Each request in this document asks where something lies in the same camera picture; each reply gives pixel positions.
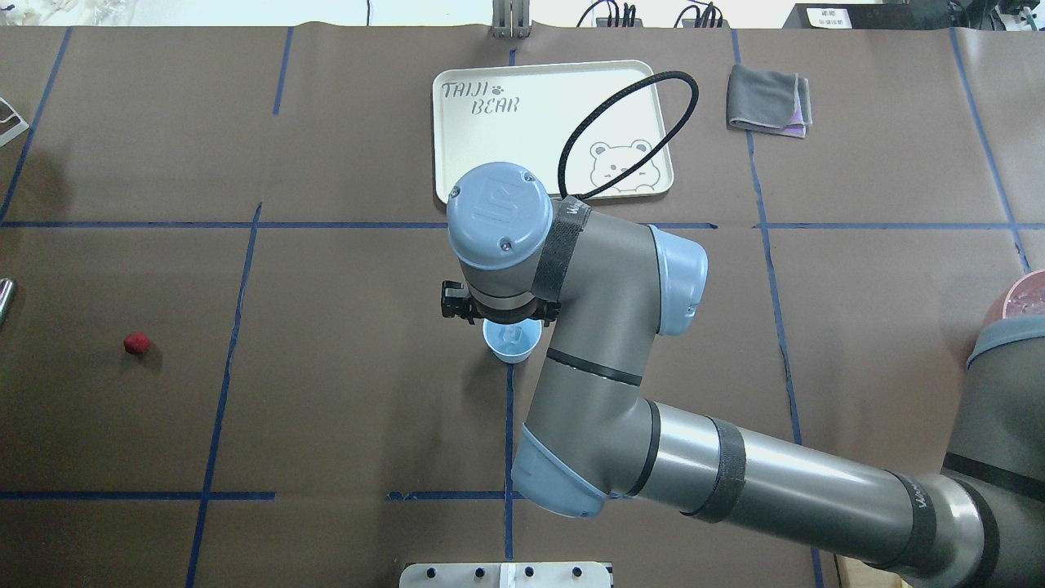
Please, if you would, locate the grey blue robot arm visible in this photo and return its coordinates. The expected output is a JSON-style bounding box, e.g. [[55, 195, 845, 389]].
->
[[442, 163, 1043, 587]]

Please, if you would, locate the light blue plastic cup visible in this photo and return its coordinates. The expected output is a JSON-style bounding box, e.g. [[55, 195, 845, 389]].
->
[[482, 317, 544, 364]]

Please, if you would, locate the cream bear serving tray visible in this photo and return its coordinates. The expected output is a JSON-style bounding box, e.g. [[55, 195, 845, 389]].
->
[[432, 60, 674, 202]]

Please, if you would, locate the grey purple folded cloth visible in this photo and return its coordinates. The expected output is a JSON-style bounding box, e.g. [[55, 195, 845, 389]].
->
[[727, 64, 813, 139]]

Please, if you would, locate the red strawberry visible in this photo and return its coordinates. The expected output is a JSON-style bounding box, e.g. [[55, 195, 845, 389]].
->
[[122, 332, 152, 356]]

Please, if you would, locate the black box white label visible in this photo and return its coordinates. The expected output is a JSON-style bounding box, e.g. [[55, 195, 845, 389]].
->
[[782, 1, 963, 30]]

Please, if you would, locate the pink bowl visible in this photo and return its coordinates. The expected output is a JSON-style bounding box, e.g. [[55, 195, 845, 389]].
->
[[981, 271, 1044, 340]]

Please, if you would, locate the steel muddler black tip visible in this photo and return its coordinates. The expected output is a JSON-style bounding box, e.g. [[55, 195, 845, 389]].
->
[[0, 278, 16, 325]]

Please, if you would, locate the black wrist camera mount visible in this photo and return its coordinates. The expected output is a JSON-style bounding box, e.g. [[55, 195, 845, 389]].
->
[[440, 280, 484, 324]]

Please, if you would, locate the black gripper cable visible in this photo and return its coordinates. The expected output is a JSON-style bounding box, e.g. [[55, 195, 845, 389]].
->
[[558, 70, 700, 202]]

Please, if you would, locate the grey metal clamp post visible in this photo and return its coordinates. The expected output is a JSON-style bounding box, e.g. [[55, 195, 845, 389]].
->
[[491, 0, 532, 38]]

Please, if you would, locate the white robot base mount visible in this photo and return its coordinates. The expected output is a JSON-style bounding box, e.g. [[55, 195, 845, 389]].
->
[[398, 561, 616, 587]]

